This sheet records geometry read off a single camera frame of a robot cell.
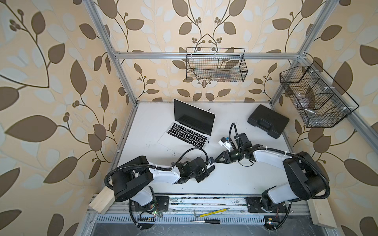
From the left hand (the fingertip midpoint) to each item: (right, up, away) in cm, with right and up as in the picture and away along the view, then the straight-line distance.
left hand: (205, 167), depth 85 cm
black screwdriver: (0, -20, -15) cm, 26 cm away
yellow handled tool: (+3, -18, -13) cm, 22 cm away
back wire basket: (+8, +65, +11) cm, 66 cm away
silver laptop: (-8, +22, +19) cm, 30 cm away
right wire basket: (+57, +38, -12) cm, 69 cm away
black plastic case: (+49, +26, +17) cm, 58 cm away
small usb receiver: (+3, +13, +12) cm, 18 cm away
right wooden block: (+54, -16, -16) cm, 59 cm away
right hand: (+7, +4, -1) cm, 8 cm away
